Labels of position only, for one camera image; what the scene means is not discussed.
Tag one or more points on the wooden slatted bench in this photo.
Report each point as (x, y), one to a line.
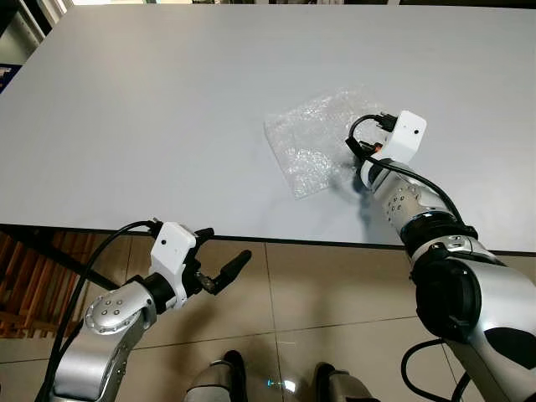
(33, 293)

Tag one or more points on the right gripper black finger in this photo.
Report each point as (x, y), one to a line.
(358, 148)

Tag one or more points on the black metal table leg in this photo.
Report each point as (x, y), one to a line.
(59, 255)

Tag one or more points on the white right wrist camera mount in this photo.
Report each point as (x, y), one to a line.
(406, 134)

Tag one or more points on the robot left leg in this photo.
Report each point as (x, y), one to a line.
(218, 381)

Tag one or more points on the clear bubble wrap sheet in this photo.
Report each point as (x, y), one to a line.
(306, 142)

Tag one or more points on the robot right leg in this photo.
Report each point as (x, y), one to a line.
(343, 387)

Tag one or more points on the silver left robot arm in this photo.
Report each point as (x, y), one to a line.
(96, 343)

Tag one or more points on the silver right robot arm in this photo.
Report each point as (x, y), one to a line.
(494, 301)

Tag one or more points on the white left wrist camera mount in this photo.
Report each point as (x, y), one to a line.
(172, 251)

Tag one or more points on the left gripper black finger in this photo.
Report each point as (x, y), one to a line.
(203, 234)
(231, 273)

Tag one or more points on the robot leg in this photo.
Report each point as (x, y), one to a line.
(343, 387)
(218, 381)

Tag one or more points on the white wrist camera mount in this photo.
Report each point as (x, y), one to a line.
(406, 134)
(172, 251)

